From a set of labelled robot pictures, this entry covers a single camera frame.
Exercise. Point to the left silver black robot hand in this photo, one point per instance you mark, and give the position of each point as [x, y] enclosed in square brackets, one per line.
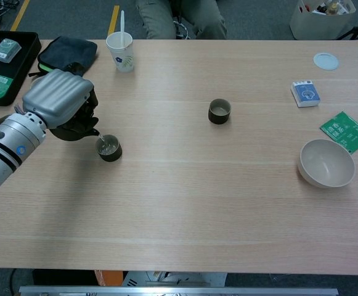
[57, 97]

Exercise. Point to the black teapot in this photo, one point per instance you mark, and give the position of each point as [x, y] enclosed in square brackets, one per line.
[67, 135]

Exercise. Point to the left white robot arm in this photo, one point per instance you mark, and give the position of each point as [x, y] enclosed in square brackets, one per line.
[6, 154]

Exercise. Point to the white robot base chassis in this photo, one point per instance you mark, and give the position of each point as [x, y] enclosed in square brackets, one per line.
[178, 277]

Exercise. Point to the small dark teacup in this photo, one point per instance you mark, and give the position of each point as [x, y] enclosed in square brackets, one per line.
[111, 155]

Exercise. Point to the dark grey folded towel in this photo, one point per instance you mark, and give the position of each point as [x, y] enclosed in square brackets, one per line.
[67, 50]

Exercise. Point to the black tray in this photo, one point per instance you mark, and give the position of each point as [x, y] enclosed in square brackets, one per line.
[24, 58]

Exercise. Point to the clear wrapped tea box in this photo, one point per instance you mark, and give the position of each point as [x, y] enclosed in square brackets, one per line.
[6, 50]

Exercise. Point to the white paper cup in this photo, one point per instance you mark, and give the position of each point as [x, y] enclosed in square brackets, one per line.
[121, 60]

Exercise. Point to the white plastic spoon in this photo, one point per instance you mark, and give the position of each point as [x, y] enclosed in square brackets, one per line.
[122, 24]

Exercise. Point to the person in olive trousers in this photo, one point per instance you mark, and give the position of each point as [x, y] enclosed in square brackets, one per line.
[157, 21]

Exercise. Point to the chrome chair base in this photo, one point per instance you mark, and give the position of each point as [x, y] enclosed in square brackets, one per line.
[181, 29]

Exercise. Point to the empty dark teacup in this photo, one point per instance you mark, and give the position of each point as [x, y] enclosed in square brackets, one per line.
[219, 117]

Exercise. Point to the orange base panel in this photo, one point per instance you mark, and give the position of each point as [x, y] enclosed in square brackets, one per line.
[109, 279]

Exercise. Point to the blue white card box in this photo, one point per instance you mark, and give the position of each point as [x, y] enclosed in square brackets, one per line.
[305, 94]

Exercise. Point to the white storage bin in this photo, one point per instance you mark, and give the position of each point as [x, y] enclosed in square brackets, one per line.
[317, 26]

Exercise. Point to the large beige bowl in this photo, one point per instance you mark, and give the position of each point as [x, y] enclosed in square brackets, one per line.
[326, 165]

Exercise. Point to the aluminium profile rail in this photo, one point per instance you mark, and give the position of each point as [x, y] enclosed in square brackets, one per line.
[178, 291]

